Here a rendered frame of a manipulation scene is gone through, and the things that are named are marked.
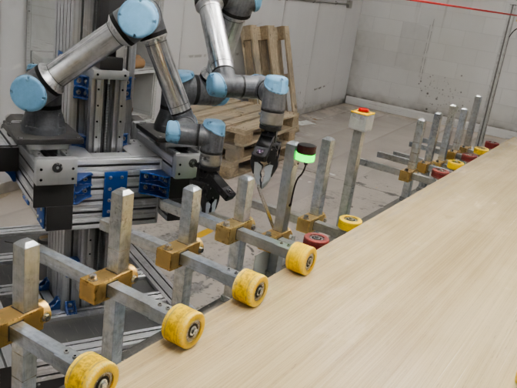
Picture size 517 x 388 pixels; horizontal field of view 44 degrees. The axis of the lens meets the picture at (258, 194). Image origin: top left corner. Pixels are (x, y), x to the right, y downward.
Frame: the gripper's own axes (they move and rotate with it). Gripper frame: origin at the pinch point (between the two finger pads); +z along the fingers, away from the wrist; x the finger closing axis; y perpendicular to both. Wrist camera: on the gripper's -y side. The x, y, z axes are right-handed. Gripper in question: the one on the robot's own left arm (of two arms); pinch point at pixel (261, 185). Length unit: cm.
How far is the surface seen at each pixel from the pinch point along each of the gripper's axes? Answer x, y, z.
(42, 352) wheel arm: 16, -103, 5
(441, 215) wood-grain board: -62, 41, 11
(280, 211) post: -7.9, -1.7, 6.8
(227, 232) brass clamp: 1.5, -32.6, 4.7
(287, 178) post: -8.5, -1.8, -4.7
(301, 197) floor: 21, 302, 102
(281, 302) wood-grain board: -19, -55, 10
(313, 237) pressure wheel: -20.5, -9.4, 10.2
